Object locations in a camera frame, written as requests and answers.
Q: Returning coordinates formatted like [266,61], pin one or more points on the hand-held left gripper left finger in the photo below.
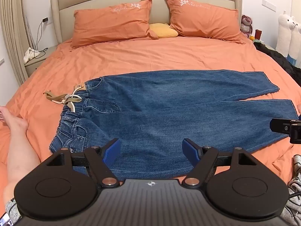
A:
[112,151]

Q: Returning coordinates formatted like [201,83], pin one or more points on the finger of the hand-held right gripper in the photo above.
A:
[281,126]

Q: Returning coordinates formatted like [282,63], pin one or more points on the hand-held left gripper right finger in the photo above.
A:
[189,151]

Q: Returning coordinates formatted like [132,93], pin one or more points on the blue denim pants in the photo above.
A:
[164,113]

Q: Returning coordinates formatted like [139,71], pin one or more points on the tan fabric belt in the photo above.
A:
[55,97]

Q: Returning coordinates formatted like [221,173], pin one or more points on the black cloth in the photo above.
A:
[282,61]

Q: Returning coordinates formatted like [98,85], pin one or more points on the grey heathered cloth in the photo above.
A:
[296,204]

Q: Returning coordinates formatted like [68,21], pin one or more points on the white plush toy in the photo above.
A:
[296,40]
[283,33]

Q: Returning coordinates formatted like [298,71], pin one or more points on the person's bare leg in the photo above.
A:
[18,155]

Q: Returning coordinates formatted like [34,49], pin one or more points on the orange bed sheet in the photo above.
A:
[150,56]

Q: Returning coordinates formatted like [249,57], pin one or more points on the pink plush bear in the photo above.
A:
[245,24]

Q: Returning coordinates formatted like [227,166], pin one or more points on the beige nightstand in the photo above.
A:
[35,66]

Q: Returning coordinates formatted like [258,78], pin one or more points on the yellow cushion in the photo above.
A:
[163,31]

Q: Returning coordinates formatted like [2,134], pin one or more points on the white crumpled cloth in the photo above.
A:
[29,55]

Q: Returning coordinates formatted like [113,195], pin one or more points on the orange pillow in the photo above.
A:
[112,23]
[204,18]

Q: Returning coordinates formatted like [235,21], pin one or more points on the beige upholstered headboard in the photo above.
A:
[150,4]

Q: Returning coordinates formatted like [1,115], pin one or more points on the beige curtain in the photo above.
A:
[14,28]

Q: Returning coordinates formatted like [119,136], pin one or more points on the white wall switch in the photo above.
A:
[268,4]

